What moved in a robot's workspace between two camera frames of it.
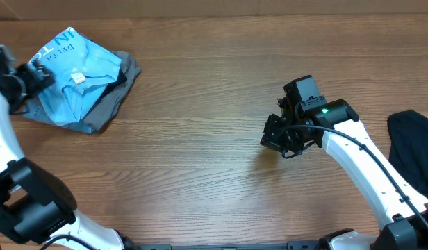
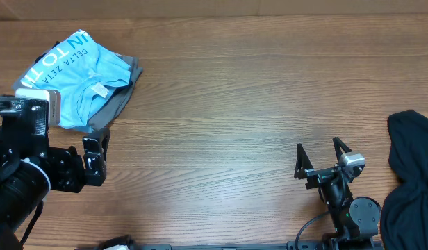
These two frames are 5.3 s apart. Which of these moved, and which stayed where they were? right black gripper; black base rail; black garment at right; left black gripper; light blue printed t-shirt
Moved: light blue printed t-shirt; right black gripper; left black gripper
Stayed: black base rail; black garment at right
